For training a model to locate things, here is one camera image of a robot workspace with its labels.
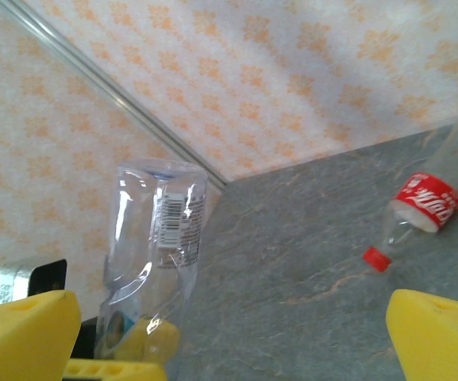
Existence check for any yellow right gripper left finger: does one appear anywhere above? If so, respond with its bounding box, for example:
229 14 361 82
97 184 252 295
0 290 82 381

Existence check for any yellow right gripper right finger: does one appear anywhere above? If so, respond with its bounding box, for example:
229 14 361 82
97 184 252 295
386 288 458 381

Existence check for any clear bottle with purple label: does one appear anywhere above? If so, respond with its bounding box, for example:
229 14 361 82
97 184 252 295
93 157 209 364

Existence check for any red label cola bottle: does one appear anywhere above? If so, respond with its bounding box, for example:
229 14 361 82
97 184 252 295
362 113 458 274

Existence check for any aluminium frame post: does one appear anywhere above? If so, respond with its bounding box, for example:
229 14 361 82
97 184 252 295
0 0 229 190

